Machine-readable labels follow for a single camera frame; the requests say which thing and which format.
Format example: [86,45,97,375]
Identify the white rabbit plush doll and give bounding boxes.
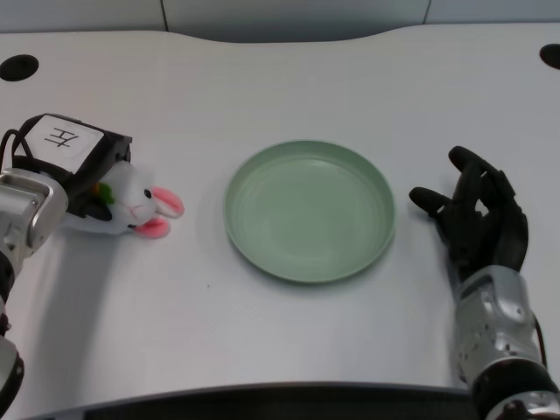
[60,161,186,241]

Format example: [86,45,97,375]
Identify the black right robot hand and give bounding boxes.
[409,145,529,284]

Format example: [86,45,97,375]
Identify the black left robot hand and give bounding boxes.
[0,113,133,220]

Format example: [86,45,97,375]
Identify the green round plate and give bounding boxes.
[223,139,396,285]

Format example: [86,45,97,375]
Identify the black round cable grommet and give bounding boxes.
[538,43,560,69]
[0,54,40,82]

